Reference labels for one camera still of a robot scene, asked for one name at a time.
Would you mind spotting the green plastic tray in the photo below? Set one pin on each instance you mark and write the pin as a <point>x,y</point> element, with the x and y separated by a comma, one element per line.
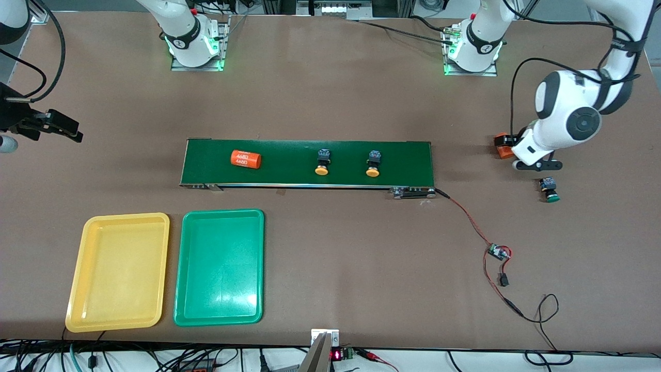
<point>219,268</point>

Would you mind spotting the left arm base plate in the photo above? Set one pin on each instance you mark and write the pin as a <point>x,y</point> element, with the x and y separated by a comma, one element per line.
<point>470,73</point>

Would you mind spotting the red digit display module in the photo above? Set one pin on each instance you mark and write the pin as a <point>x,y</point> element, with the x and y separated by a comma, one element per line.
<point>336,355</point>

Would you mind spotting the silver camera mount bracket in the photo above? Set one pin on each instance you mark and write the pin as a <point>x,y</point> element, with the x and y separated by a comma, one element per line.
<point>317,356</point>

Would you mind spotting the small black connector plug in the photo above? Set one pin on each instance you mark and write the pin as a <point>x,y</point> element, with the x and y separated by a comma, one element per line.
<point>503,280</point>

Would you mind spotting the green cap push button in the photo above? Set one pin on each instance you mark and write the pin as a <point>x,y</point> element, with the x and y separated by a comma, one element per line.
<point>550,189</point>

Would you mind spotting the silver equipment box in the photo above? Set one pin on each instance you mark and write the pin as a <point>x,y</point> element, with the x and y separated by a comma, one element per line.
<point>335,9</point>

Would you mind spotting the yellow cap push button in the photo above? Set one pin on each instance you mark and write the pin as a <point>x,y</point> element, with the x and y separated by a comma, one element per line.
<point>373,163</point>
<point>322,161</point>

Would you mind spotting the green belt conveyor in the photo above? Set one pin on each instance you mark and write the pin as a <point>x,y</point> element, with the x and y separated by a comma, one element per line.
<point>289,152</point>

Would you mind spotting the yellow plastic tray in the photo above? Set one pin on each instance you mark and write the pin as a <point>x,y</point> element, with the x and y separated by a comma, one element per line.
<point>119,274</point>

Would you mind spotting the orange cylinder printed 4680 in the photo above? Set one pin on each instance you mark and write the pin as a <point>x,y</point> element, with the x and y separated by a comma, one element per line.
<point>501,152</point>
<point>245,158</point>

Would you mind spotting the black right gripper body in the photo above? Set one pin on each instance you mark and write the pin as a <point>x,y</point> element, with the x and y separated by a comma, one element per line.
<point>14,119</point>

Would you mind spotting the small motor controller board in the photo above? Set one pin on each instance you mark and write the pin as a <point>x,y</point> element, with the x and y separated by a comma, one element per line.
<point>498,252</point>

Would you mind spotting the aluminium frame profile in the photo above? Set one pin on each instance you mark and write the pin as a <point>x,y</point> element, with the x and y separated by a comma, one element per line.
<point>41,11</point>

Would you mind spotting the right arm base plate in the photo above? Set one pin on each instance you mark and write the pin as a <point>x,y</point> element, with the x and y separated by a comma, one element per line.
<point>225,41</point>

